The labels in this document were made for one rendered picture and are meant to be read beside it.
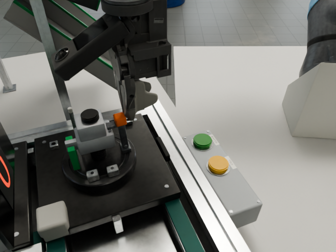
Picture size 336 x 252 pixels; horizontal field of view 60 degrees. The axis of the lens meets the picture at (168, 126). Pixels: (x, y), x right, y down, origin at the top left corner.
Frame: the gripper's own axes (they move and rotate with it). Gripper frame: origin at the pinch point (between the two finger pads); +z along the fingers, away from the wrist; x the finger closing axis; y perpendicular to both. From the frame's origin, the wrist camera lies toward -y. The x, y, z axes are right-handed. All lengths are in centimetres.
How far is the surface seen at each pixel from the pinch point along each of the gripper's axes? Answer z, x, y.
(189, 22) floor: 108, 269, 141
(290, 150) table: 21.6, -3.6, 40.3
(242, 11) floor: 108, 276, 219
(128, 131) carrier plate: 10.4, 6.7, 1.3
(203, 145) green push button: 10.4, -3.2, 14.6
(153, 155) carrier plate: 10.4, -1.8, 4.0
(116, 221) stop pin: 11.0, -13.1, -6.4
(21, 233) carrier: 10.3, -10.0, -21.0
